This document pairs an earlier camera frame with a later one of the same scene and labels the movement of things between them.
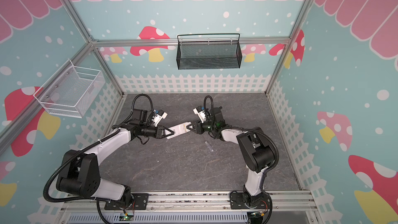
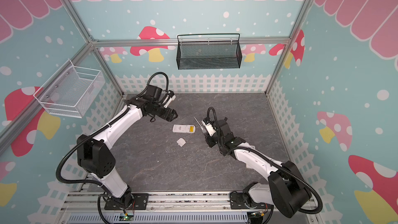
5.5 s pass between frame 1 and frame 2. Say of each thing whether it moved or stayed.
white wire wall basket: stayed
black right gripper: moved
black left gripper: moved
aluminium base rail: stayed
